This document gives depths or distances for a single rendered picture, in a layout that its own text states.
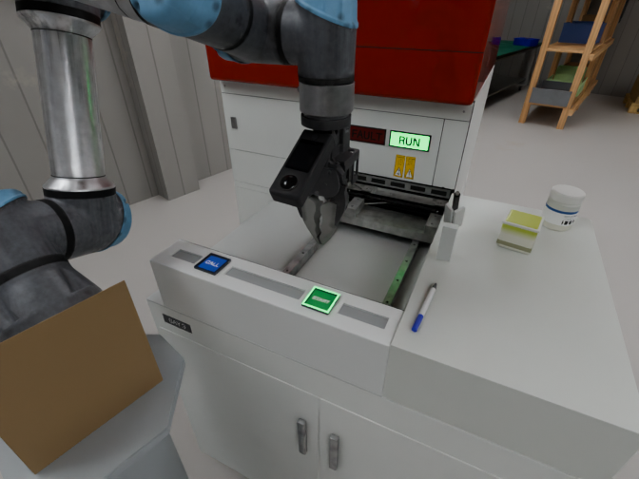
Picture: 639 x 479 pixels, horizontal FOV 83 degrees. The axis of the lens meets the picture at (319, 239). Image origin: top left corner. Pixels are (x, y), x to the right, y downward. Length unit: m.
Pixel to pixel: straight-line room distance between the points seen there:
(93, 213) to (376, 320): 0.55
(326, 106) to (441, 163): 0.67
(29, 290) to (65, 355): 0.11
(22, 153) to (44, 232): 2.39
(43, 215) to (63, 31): 0.30
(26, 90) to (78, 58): 2.29
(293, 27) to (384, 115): 0.65
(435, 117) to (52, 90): 0.85
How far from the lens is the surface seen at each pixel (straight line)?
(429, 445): 0.82
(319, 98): 0.50
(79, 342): 0.67
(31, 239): 0.72
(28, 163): 3.14
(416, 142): 1.11
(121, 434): 0.78
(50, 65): 0.78
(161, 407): 0.78
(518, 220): 0.92
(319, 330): 0.68
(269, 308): 0.71
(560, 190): 1.04
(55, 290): 0.67
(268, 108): 1.28
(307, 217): 0.59
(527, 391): 0.65
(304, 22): 0.50
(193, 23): 0.42
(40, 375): 0.68
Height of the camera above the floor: 1.44
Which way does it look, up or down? 34 degrees down
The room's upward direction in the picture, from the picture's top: straight up
